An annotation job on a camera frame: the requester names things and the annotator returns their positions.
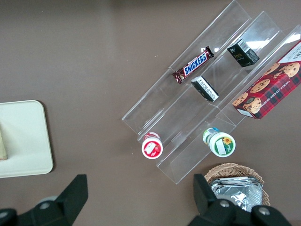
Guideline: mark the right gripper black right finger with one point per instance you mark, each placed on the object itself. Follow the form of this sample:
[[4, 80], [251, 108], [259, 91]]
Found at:
[[207, 207]]

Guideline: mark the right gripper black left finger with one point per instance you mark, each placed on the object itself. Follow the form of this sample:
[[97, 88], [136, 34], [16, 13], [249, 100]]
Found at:
[[73, 200]]

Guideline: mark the light tan wicker basket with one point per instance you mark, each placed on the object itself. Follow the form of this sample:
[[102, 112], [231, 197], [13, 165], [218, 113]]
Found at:
[[232, 170]]

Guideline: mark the beige plastic serving tray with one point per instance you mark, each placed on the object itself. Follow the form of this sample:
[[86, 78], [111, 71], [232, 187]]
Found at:
[[26, 139]]

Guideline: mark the green lid yogurt cup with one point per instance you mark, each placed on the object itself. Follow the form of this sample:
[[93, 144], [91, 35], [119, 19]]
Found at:
[[221, 143]]

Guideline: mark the red lid yogurt cup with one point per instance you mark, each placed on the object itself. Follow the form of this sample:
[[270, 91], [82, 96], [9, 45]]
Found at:
[[152, 147]]

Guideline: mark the clear acrylic stepped stand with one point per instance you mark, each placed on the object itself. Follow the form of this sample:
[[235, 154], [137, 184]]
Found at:
[[188, 122]]

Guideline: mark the small black carton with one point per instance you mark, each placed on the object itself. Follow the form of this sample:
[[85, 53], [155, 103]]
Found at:
[[244, 55], [205, 89]]

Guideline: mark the red tartan cookie box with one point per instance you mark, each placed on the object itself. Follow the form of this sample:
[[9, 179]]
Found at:
[[270, 89]]

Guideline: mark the Snickers chocolate bar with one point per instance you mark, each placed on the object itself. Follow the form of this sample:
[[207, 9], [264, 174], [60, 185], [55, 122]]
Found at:
[[195, 64]]

